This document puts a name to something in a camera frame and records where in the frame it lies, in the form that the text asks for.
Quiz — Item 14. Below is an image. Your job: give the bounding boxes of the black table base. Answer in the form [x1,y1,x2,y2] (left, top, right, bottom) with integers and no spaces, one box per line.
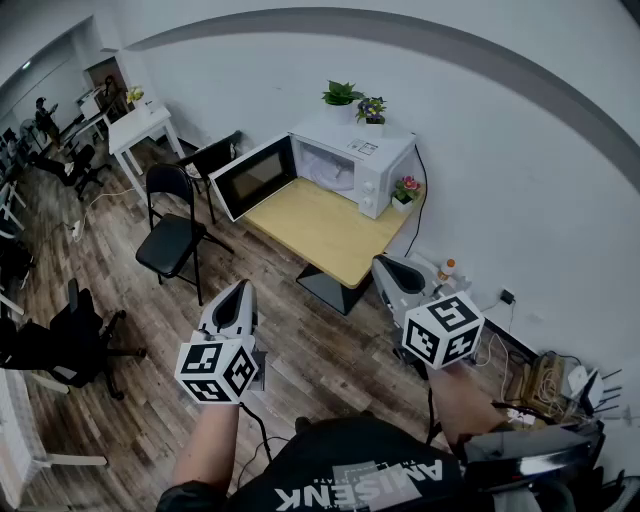
[295,263,374,317]

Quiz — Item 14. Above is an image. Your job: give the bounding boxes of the white printer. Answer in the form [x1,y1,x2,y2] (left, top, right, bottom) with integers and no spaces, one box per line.
[77,88,106,120]

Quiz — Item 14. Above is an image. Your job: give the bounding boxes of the brown box with cables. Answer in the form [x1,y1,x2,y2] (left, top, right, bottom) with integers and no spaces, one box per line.
[519,349,572,419]

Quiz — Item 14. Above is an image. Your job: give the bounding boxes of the small black office chair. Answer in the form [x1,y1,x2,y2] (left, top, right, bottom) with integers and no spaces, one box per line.
[63,143,114,202]

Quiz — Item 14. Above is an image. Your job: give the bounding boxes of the green potted plant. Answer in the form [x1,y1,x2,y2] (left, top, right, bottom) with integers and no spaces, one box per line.
[321,79,366,126]

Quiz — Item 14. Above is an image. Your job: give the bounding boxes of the white router black antennas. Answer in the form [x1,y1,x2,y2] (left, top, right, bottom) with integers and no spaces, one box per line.
[567,364,625,419]

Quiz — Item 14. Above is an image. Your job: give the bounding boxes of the large black office chair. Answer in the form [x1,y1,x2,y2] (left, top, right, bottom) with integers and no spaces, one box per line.
[0,277,148,401]

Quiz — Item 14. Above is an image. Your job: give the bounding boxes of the yellow flower white pot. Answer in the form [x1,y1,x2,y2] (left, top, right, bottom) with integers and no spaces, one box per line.
[124,84,152,119]

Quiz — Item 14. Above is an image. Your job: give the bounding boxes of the person's left forearm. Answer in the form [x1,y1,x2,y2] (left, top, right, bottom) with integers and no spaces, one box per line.
[171,402,242,494]

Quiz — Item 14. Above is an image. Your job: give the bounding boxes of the person's right forearm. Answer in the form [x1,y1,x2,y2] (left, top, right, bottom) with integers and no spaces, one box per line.
[427,360,507,447]

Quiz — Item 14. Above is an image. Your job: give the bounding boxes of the black shoulder pack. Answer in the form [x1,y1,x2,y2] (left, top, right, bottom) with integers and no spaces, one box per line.
[459,418,607,494]

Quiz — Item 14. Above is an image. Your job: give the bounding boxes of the purple flower potted plant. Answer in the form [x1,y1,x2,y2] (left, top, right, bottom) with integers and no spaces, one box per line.
[355,96,387,126]

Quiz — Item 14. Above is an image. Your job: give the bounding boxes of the person's black printed shirt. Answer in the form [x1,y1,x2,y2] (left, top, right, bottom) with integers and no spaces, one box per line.
[157,412,576,512]

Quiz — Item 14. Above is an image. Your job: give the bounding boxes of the black chair with patterned cushion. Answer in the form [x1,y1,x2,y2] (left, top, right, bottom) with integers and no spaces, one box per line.
[177,130,245,225]

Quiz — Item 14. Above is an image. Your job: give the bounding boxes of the white microwave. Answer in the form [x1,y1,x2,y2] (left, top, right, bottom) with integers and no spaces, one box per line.
[208,112,419,224]

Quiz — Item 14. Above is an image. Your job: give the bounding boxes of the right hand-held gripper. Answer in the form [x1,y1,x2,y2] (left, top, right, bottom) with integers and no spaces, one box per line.
[371,254,485,371]

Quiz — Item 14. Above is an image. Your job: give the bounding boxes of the white side table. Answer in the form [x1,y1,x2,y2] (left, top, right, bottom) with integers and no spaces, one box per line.
[107,104,186,204]

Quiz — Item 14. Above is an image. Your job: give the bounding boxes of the black microwave power cable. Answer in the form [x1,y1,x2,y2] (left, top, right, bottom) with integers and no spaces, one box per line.
[403,143,430,257]

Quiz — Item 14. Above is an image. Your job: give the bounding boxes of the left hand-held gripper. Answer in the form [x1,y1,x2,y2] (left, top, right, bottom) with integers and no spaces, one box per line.
[174,278,268,405]

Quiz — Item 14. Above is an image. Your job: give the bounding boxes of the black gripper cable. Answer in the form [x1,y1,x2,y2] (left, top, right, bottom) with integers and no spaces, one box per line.
[238,402,292,464]

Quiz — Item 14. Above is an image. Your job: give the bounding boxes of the pink flower potted plant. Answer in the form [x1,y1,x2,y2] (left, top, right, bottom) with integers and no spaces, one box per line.
[390,174,422,214]

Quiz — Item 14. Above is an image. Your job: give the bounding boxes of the black folding chair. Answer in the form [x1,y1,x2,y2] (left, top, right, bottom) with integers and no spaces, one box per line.
[135,163,235,306]

